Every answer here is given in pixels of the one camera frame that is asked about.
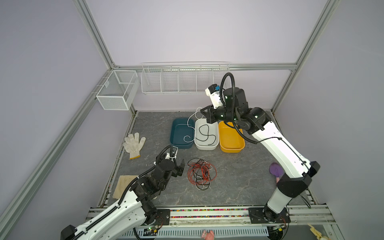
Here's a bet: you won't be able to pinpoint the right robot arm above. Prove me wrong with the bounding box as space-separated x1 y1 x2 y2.
201 73 320 223

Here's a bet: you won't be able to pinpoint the teal plastic bin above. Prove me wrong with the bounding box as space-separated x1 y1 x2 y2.
170 118 195 149

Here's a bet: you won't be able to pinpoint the yellow plastic bin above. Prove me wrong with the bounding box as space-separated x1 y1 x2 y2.
219 121 246 153

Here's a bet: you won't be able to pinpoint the long white wire rack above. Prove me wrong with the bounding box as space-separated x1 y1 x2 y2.
141 62 230 95

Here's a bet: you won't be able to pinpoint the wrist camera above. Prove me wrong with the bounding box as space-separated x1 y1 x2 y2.
205 84 223 109
165 145 178 161

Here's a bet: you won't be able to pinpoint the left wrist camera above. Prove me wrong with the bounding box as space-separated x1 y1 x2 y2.
165 145 178 161

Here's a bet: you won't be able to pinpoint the white cable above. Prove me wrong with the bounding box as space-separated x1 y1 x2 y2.
183 107 204 144

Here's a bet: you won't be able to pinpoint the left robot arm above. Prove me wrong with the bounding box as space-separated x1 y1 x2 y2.
60 145 185 240

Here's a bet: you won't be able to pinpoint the white cotton glove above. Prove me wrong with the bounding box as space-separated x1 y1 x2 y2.
123 133 146 160

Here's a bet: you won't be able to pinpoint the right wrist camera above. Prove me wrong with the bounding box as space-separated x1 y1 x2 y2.
205 84 223 109

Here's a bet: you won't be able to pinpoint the cream object bottom right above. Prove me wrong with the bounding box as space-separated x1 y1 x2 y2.
308 224 330 240

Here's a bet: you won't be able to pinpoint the pink purple brush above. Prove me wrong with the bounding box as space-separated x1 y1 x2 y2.
269 163 285 183

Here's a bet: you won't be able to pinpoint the white plastic bin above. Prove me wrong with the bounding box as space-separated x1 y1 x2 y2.
194 119 219 151

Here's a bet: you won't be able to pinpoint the black cable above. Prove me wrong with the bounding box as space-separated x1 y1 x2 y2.
195 123 217 144

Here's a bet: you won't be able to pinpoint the small white mesh basket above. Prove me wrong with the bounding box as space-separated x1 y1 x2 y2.
96 70 140 111

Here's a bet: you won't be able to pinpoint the beige rubber glove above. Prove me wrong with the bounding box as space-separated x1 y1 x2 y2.
113 175 138 200

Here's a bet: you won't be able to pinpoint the pink object at bottom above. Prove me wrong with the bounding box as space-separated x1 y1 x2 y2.
201 230 215 240

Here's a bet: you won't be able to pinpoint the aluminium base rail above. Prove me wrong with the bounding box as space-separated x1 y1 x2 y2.
82 205 337 230

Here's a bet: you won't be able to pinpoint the red black white cables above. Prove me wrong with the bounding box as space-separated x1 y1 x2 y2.
186 158 218 191

